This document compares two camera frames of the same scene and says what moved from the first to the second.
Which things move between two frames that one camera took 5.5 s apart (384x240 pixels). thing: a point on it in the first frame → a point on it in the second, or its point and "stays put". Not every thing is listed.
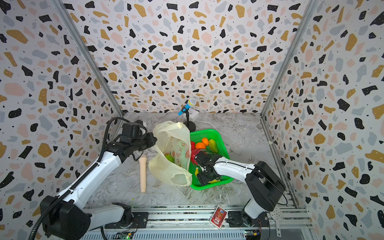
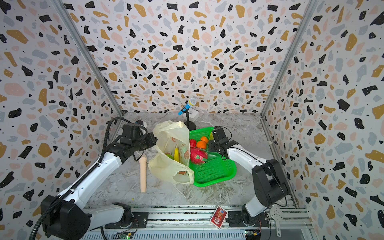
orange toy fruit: x=205 y=141 stays put
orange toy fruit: x=200 y=145 stays put
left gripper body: x=144 y=142 stays put
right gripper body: x=204 y=173 → x=216 y=139
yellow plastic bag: x=170 y=165 stays put
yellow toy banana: x=214 y=181 → x=176 y=154
